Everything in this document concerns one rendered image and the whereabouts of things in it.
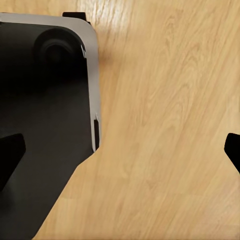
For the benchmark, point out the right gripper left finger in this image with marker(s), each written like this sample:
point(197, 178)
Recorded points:
point(12, 150)

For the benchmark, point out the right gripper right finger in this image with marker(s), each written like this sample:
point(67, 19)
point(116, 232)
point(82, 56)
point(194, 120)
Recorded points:
point(232, 149)

